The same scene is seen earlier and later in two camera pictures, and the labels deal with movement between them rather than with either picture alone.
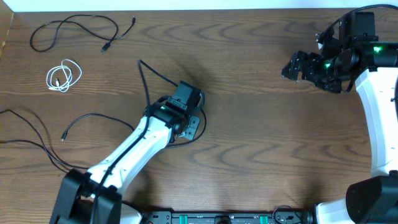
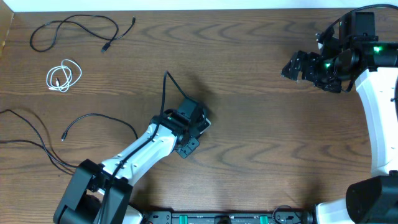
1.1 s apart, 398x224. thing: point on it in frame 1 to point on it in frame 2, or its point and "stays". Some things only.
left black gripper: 191,132 to 187,151
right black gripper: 311,60 stays
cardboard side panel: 6,19 stays
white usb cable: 61,78 stays
